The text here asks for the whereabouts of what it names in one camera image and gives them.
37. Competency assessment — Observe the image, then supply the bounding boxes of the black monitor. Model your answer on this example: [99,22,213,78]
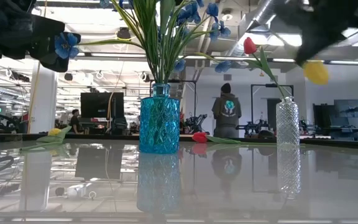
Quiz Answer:
[80,91,126,119]

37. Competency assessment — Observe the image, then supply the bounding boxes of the background robot workstation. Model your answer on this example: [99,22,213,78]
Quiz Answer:
[311,98,358,141]

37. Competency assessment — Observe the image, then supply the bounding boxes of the seated person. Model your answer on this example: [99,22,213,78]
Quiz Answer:
[69,108,85,135]

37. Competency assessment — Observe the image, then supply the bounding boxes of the silver ventilation duct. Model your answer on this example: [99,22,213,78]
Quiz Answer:
[227,0,281,57]

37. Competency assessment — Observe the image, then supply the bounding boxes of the red artificial tulip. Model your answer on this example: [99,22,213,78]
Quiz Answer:
[242,36,291,103]
[192,131,278,147]

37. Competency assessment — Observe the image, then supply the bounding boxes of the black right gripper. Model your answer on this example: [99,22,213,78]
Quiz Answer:
[273,0,358,68]

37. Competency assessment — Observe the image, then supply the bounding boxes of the clear textured glass vase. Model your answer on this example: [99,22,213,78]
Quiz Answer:
[275,96,301,147]

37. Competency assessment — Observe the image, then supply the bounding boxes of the standing person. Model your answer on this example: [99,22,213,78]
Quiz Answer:
[211,82,243,139]

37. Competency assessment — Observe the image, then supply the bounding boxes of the blue glass vase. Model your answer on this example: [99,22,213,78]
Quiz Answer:
[138,83,181,154]

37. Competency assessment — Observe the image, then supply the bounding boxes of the white pillar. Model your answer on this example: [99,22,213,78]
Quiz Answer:
[29,60,58,135]

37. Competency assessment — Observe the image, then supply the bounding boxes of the blue artificial flower bunch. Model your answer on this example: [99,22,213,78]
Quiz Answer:
[53,0,233,85]

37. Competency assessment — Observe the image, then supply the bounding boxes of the black ceiling camera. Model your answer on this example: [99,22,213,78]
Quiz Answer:
[116,27,132,42]

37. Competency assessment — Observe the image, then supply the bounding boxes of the black aluminium table frame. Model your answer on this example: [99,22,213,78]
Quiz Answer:
[0,133,358,151]

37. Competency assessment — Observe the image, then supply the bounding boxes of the yellow artificial tulip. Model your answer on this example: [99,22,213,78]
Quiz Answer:
[302,60,330,86]
[19,125,73,153]

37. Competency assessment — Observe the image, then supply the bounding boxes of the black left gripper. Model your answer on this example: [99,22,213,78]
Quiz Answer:
[0,0,82,73]

